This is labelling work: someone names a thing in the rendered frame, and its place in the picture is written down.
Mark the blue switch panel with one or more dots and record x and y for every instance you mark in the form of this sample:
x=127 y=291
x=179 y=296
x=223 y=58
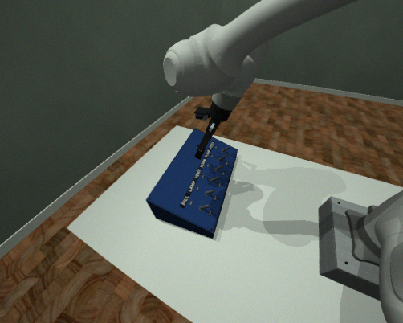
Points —
x=189 y=185

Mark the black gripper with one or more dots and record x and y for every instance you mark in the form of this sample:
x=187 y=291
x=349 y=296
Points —
x=218 y=115

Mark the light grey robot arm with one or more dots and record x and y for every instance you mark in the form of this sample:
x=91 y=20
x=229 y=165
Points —
x=230 y=57

